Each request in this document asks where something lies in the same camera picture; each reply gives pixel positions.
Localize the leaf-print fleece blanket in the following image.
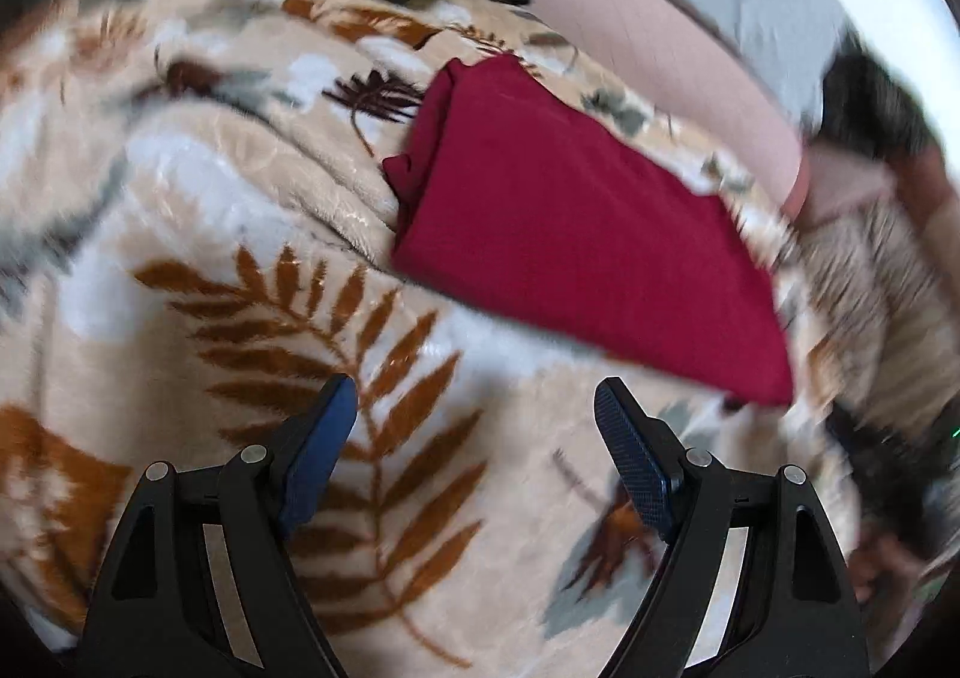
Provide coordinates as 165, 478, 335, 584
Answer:
0, 0, 893, 678

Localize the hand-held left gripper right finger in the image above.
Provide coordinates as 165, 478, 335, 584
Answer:
595, 378, 871, 678

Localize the dark furry throw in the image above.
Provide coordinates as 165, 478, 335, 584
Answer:
814, 44, 942, 161

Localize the red long-sleeved sweater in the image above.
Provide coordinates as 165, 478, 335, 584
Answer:
382, 53, 797, 409

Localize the brown striped cushion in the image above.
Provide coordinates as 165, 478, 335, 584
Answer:
780, 198, 960, 431

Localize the pink cushion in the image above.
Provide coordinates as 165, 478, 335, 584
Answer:
529, 0, 815, 225

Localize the brown and cream cushion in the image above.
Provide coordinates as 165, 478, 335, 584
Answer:
802, 142, 960, 236

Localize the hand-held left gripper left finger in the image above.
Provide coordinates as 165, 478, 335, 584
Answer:
75, 374, 357, 678

